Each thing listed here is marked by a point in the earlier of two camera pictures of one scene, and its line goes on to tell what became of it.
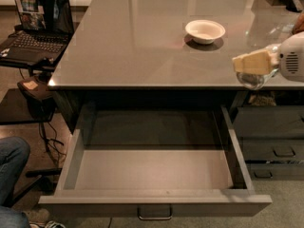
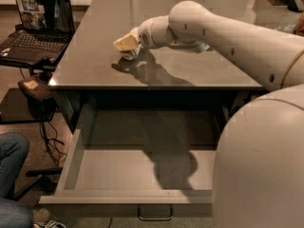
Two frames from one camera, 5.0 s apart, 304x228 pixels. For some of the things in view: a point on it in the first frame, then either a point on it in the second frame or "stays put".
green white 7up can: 255,81 → 130,54
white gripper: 291,60 → 143,35
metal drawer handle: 154,212 stays put
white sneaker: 49,224 stays put
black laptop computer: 46,25 stays put
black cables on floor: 51,142 stays put
